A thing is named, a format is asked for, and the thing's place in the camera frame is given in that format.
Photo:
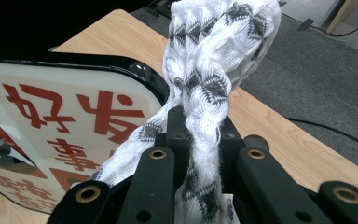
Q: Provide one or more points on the white grey patterned cloth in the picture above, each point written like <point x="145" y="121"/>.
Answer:
<point x="217" y="53"/>

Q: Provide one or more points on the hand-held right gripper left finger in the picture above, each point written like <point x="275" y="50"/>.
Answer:
<point x="177" y="149"/>

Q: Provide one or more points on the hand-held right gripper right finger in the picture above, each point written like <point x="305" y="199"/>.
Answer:
<point x="233" y="146"/>

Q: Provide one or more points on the light wooden cabinet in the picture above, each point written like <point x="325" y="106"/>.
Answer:
<point x="343" y="14"/>

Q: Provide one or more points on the panda print board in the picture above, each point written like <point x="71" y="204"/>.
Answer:
<point x="74" y="102"/>

